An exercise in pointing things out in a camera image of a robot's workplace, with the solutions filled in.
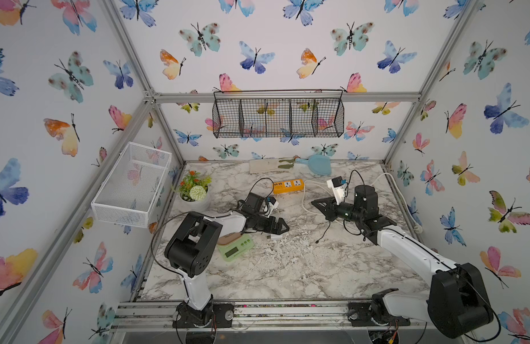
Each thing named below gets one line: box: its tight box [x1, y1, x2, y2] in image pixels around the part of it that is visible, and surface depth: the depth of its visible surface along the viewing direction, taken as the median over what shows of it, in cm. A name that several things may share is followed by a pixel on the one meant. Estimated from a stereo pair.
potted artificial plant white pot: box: [178, 169, 213, 211], surface depth 92 cm
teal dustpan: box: [295, 154, 332, 176], surface depth 121 cm
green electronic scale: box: [217, 233, 255, 262], surface depth 89 cm
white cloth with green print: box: [249, 157, 296, 175], surface depth 121 cm
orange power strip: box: [273, 178, 305, 195], surface depth 110 cm
